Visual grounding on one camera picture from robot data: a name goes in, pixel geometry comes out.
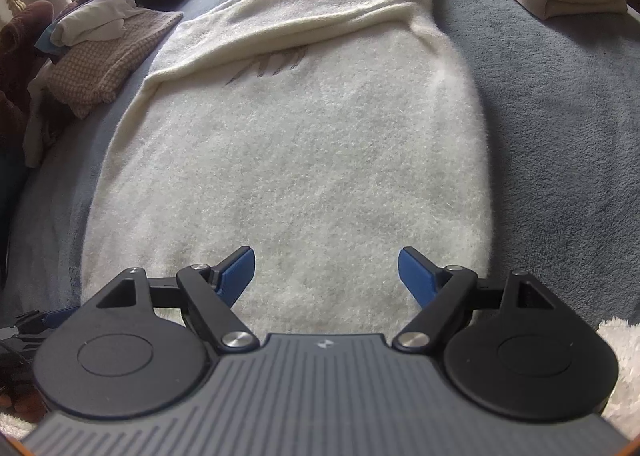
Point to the grey-blue bed blanket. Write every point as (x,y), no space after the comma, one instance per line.
(550,136)

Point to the white folded cloth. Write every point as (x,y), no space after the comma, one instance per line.
(95,18)

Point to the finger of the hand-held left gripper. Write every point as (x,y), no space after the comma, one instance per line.
(55,316)

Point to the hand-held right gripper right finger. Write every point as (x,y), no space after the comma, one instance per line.
(415,273)

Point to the maroon cloth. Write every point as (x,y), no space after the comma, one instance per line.
(20,36)

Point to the off-white crumpled garment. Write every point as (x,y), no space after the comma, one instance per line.
(42,126)

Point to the cream deer sweater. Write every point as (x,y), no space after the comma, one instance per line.
(300,161)

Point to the pink checked knit garment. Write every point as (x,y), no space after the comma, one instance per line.
(110,66)

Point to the light blue cloth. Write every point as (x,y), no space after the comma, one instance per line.
(47,36)

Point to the person's left hand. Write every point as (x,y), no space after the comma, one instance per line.
(25,406)

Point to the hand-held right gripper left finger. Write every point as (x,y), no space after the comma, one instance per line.
(237,271)

